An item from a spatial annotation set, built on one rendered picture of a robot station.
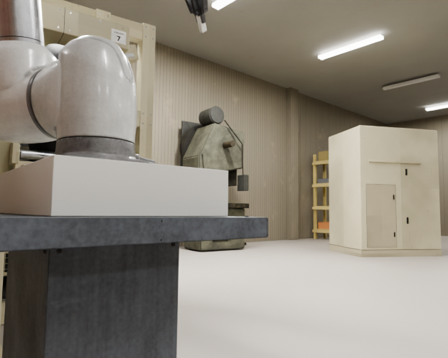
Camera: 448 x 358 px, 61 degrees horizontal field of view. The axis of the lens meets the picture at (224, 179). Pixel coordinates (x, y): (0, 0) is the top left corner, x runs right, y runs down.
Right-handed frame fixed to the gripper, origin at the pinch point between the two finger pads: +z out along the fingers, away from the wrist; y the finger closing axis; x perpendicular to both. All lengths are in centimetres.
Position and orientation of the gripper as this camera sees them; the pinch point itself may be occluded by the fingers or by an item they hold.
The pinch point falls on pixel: (201, 23)
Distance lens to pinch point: 162.4
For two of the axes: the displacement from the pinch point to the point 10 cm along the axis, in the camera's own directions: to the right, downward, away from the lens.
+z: 2.0, 7.6, 6.1
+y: -7.8, -2.6, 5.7
